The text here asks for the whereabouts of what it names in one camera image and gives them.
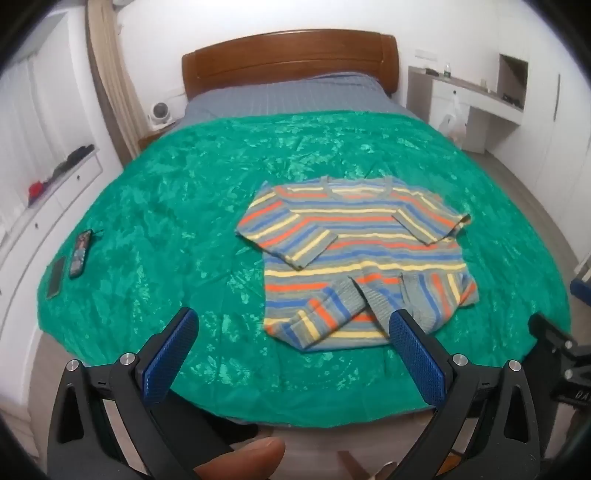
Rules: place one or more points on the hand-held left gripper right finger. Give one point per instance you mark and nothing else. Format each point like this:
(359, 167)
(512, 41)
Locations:
(418, 360)

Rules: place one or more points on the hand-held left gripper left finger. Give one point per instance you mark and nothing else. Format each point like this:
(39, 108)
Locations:
(168, 355)

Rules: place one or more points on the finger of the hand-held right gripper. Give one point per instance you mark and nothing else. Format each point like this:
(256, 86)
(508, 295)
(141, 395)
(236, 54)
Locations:
(549, 334)
(582, 288)

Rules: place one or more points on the striped knit sweater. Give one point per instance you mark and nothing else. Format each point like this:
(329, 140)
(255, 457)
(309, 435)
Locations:
(351, 249)

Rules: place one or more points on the person's left hand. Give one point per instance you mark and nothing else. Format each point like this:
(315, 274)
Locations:
(244, 461)

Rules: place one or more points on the phone with colourful case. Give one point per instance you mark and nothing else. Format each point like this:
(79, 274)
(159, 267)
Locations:
(79, 254)

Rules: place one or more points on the grey phone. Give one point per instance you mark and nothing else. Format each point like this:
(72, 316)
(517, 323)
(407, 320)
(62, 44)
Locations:
(56, 278)

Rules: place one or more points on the green floral blanket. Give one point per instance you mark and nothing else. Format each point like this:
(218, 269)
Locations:
(184, 207)

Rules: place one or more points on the white wardrobe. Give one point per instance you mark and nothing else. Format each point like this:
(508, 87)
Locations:
(549, 129)

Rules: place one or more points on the white drawer cabinet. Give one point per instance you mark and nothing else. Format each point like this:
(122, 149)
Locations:
(60, 198)

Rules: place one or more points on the white desk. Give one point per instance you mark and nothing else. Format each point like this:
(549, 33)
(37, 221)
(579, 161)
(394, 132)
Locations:
(480, 115)

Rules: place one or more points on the white plastic bag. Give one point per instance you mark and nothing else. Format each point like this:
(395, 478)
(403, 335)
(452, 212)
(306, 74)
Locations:
(452, 124)

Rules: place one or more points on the red object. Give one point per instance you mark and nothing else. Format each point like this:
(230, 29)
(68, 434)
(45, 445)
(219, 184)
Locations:
(35, 188)

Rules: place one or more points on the dark objects on cabinet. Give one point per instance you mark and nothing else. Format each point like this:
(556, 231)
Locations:
(74, 159)

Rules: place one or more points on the wooden nightstand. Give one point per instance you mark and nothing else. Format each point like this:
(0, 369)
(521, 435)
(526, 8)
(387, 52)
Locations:
(154, 136)

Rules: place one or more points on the small white fan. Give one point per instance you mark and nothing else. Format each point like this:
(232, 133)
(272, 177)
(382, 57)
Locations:
(160, 114)

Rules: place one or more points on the white sheer curtain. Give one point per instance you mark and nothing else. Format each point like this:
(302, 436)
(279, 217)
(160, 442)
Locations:
(41, 124)

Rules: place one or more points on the grey striped bed sheet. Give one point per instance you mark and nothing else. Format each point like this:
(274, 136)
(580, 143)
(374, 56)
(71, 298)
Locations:
(286, 99)

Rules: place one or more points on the beige curtain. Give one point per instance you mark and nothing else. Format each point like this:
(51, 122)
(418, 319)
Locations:
(115, 78)

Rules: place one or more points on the wooden bed headboard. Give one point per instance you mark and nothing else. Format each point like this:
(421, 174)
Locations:
(286, 57)

